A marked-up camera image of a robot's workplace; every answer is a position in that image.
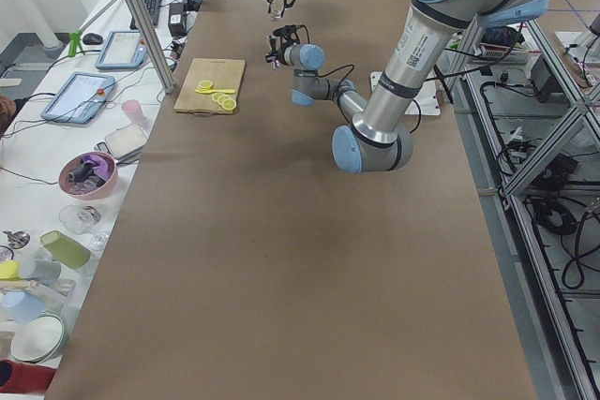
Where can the aluminium frame post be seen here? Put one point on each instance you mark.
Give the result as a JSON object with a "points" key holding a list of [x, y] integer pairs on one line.
{"points": [[142, 18]]}

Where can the black keyboard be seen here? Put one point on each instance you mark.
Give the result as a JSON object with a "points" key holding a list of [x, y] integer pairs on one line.
{"points": [[147, 4]]}

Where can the blue teach pendant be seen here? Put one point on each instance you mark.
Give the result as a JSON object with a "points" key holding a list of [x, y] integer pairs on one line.
{"points": [[80, 99], [122, 50]]}

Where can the green plastic cup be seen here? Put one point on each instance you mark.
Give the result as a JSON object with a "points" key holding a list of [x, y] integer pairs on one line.
{"points": [[65, 249]]}

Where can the light blue plastic cup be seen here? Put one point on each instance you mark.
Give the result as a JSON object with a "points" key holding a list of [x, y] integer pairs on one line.
{"points": [[22, 306]]}

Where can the far blue teach pendant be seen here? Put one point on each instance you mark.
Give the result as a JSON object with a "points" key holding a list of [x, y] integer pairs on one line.
{"points": [[122, 50]]}

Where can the pink bowl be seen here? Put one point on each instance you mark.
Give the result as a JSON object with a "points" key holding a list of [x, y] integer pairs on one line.
{"points": [[89, 176]]}

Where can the red container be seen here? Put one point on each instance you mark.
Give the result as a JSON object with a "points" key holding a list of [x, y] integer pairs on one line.
{"points": [[25, 378]]}

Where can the lemon slice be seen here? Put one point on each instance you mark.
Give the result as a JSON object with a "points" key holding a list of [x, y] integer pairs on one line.
{"points": [[205, 85]]}

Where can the steel jigger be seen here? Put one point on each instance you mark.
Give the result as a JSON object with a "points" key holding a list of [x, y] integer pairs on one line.
{"points": [[272, 56]]}

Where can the wine glass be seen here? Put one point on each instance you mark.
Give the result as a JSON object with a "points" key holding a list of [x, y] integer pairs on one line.
{"points": [[82, 220]]}

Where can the white green-rimmed bowl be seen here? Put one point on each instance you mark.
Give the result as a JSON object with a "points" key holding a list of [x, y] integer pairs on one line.
{"points": [[39, 340]]}

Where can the black computer mouse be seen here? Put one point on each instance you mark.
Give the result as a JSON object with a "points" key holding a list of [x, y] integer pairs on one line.
{"points": [[92, 39]]}

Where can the near blue teach pendant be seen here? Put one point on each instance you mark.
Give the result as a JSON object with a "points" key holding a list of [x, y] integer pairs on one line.
{"points": [[80, 99]]}

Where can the pink plastic cup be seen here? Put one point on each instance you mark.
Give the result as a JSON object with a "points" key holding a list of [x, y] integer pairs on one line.
{"points": [[132, 108]]}

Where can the bamboo cutting board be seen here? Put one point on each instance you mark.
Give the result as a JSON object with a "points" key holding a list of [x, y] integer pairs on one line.
{"points": [[224, 73]]}

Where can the clear glass measuring cup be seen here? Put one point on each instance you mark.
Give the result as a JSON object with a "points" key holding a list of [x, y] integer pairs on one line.
{"points": [[276, 10]]}

